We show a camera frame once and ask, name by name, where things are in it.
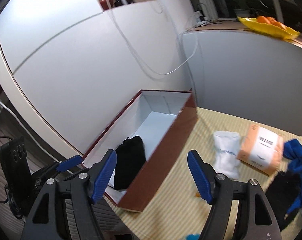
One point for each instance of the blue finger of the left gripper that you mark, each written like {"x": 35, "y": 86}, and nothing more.
{"x": 69, "y": 163}

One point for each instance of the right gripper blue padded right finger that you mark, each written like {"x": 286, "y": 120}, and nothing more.
{"x": 255, "y": 218}

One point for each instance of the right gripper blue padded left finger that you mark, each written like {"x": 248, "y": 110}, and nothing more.
{"x": 48, "y": 217}

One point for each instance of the black knit glove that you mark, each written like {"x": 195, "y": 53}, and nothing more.
{"x": 130, "y": 159}

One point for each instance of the orange white tissue pack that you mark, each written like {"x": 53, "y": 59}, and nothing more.
{"x": 262, "y": 149}

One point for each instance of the white paper pouch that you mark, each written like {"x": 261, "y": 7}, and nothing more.
{"x": 227, "y": 146}

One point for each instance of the teal collapsible funnel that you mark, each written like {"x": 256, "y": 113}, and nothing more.
{"x": 192, "y": 237}

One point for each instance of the striped yellow tablecloth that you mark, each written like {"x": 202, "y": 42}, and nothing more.
{"x": 195, "y": 198}

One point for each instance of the dark red storage box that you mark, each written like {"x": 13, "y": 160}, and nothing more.
{"x": 148, "y": 135}

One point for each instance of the yellow leaf fruit plate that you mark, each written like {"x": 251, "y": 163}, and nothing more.
{"x": 269, "y": 29}

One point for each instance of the white power strip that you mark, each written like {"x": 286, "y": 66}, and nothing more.
{"x": 199, "y": 19}

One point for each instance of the right orange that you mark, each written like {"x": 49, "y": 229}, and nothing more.
{"x": 279, "y": 24}

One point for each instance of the orange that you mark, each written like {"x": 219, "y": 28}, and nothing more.
{"x": 266, "y": 20}
{"x": 279, "y": 24}

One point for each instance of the left orange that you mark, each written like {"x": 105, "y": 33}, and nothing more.
{"x": 266, "y": 20}

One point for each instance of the grey plant pot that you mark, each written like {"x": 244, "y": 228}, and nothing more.
{"x": 242, "y": 13}

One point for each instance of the black camera box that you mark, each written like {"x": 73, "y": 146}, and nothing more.
{"x": 13, "y": 159}

